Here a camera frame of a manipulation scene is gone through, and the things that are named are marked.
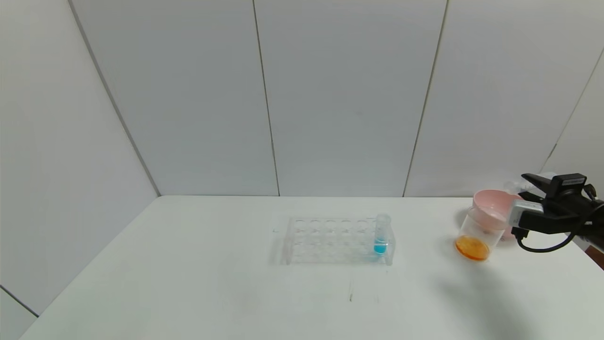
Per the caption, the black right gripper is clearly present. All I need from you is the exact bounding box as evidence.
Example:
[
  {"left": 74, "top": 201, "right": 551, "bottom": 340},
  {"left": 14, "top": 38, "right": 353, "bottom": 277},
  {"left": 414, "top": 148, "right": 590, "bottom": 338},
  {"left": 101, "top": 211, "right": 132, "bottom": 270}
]
[{"left": 518, "top": 172, "right": 595, "bottom": 214}]

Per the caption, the clear plastic beaker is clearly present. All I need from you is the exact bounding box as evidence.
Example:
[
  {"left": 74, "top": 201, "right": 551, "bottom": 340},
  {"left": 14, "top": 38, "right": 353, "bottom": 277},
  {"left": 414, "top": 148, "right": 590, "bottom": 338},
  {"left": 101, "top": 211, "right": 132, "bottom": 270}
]
[{"left": 454, "top": 204, "right": 510, "bottom": 262}]

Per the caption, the blue pigment test tube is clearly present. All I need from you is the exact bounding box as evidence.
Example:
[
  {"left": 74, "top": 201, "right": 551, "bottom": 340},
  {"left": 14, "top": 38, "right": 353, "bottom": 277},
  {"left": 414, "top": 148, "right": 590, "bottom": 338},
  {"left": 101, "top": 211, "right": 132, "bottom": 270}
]
[{"left": 373, "top": 213, "right": 392, "bottom": 257}]

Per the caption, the clear plastic test tube rack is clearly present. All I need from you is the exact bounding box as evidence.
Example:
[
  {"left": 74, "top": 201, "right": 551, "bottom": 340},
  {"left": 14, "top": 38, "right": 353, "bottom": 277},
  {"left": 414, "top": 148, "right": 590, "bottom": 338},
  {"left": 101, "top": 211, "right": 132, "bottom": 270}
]
[{"left": 282, "top": 216, "right": 396, "bottom": 266}]

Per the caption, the pink bowl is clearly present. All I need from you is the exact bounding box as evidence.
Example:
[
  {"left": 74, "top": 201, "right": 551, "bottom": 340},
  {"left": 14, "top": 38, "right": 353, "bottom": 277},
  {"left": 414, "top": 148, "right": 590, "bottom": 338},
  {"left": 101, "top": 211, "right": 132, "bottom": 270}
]
[{"left": 472, "top": 189, "right": 524, "bottom": 241}]

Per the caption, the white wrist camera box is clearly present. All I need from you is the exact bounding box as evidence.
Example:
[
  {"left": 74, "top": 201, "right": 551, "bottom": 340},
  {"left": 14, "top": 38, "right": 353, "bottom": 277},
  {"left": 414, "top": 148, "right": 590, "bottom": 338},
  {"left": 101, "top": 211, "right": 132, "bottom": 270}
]
[{"left": 508, "top": 200, "right": 544, "bottom": 228}]

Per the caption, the black camera cable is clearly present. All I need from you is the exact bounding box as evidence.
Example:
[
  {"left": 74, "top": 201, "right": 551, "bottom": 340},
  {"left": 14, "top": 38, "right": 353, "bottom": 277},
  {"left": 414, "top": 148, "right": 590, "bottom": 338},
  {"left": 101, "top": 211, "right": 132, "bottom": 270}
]
[{"left": 514, "top": 201, "right": 604, "bottom": 254}]

